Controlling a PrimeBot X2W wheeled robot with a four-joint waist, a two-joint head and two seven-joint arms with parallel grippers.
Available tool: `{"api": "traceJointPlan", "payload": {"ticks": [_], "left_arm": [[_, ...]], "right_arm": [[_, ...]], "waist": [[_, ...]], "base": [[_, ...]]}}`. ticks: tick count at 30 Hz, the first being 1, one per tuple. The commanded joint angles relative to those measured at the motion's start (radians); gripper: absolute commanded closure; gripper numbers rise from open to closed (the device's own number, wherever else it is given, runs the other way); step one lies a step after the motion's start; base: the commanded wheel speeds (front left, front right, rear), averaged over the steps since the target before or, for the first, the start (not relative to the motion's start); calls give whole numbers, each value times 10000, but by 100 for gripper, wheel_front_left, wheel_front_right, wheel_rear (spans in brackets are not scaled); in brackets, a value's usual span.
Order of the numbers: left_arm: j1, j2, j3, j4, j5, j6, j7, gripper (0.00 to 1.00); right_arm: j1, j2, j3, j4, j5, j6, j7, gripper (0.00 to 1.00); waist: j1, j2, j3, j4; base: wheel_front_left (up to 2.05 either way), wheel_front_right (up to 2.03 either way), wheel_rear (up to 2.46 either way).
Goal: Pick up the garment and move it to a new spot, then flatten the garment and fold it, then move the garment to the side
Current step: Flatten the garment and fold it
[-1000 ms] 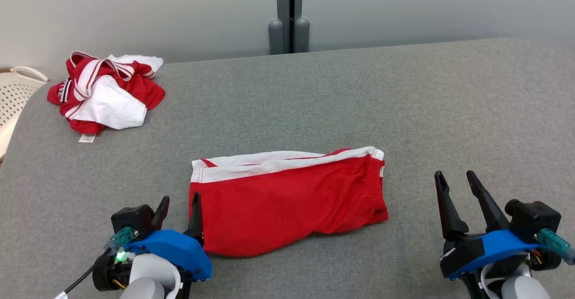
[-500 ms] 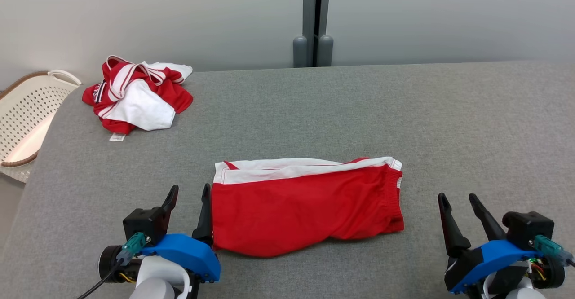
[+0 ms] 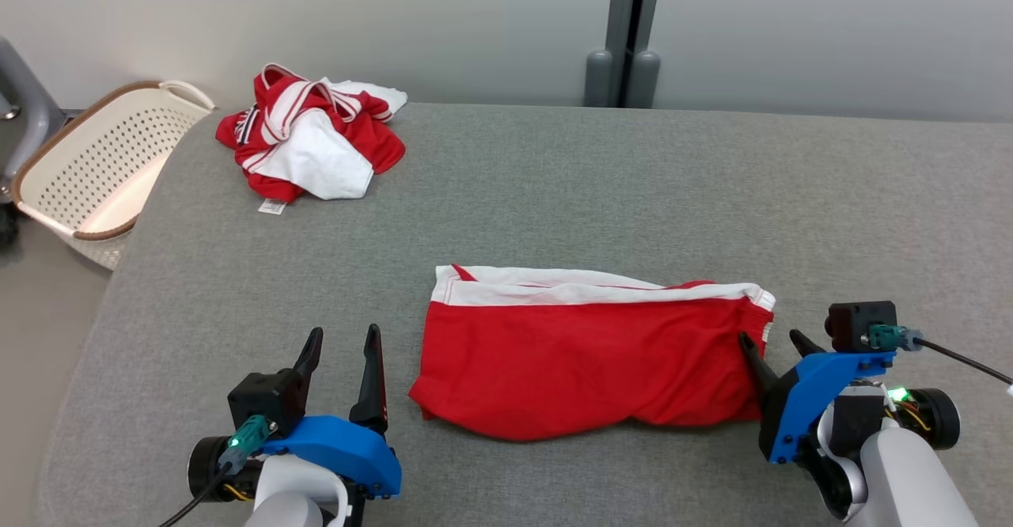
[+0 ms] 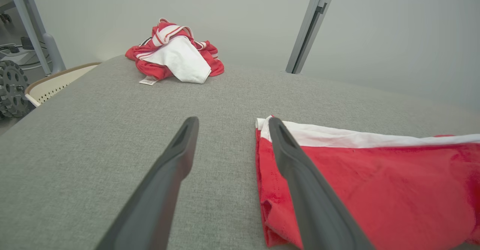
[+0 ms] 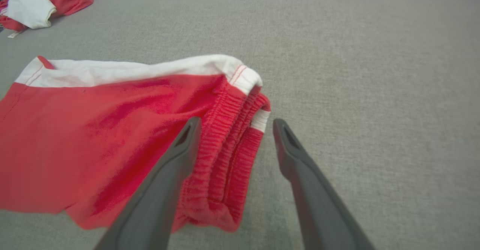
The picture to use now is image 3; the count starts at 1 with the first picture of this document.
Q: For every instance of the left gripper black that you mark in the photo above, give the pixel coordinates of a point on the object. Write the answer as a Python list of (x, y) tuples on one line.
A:
[(210, 472)]

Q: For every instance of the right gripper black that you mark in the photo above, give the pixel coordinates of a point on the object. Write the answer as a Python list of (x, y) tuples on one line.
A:
[(855, 424)]

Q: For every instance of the red shorts with white trim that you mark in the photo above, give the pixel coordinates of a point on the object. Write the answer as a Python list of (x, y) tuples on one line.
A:
[(586, 361)]

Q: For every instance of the red jersey with white sleeves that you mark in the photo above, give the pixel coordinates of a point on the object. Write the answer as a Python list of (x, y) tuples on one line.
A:
[(316, 155)]

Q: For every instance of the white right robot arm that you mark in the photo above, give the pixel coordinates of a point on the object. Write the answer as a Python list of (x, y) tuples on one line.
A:
[(910, 479)]

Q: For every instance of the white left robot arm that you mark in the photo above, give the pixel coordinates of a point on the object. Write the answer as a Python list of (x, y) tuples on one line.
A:
[(289, 499)]

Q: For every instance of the white perforated laundry basket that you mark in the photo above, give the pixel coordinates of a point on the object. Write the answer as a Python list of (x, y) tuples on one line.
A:
[(111, 163)]

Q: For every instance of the grey chair leg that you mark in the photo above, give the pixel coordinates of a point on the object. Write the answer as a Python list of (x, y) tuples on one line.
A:
[(28, 100)]

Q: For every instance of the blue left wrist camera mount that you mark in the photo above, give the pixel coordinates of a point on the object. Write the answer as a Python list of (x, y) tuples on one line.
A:
[(340, 452)]

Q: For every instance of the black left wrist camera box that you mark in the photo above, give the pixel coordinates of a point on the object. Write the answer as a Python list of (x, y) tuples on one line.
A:
[(265, 400)]

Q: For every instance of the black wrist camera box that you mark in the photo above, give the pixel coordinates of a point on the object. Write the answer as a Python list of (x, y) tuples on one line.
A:
[(265, 400), (859, 321)]

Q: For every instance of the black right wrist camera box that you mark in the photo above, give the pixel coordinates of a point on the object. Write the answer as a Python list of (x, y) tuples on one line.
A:
[(859, 321)]

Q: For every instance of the teal right camera connector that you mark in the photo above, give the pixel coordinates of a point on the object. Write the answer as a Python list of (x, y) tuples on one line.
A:
[(890, 338)]

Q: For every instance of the teal camera connector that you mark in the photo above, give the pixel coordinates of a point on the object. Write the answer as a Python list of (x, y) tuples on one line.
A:
[(247, 438), (890, 338)]

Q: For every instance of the teal left camera connector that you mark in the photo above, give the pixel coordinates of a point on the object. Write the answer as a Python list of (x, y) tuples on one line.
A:
[(247, 438)]

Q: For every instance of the grey post foot cap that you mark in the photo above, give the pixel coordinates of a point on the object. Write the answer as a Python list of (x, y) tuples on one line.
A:
[(645, 80), (598, 80)]

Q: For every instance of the grey partition post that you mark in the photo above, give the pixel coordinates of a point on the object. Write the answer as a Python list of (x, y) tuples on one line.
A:
[(625, 5)]

